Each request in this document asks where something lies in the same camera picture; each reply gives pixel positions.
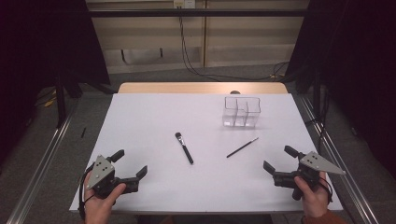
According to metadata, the person's left hand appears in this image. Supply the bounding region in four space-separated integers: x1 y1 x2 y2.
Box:
83 172 127 224

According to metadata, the left hand-held gripper cable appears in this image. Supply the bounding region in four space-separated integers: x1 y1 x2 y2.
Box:
78 162 96 221

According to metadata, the black wall cable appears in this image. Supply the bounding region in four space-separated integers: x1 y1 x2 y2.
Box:
177 5 290 82

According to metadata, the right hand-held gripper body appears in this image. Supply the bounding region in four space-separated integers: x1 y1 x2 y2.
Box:
272 150 347 202

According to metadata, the white table mat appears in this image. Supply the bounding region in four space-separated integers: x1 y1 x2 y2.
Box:
68 92 344 215

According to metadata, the black makeup brush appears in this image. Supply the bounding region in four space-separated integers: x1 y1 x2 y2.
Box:
174 132 194 165

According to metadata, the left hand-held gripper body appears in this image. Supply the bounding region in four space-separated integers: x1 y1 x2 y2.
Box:
86 154 139 200

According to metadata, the black horizontal bar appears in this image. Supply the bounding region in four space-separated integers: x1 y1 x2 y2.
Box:
88 8 309 18

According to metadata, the black metal stand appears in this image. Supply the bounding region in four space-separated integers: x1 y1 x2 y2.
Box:
304 66 332 152
54 71 68 129

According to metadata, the thin black brush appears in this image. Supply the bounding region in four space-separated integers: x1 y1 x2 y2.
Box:
226 136 260 159

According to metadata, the person's right hand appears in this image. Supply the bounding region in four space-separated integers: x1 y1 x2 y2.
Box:
293 171 332 218

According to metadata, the right hand-held gripper cable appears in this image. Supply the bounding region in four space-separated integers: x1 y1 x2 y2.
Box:
317 179 333 205

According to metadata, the clear acrylic organizer box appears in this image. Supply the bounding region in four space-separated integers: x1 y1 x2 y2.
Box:
221 95 262 129

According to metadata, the dark curtain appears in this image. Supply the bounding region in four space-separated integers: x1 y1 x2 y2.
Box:
284 0 396 172
0 0 111 164

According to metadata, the hand-held gripper cable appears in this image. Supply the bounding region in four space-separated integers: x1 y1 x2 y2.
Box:
317 179 333 205
78 162 96 221

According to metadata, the metal floor rail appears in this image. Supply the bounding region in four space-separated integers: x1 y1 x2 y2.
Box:
298 94 381 224
6 102 79 224

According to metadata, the white wall socket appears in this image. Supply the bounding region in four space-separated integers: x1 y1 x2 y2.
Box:
173 0 196 9

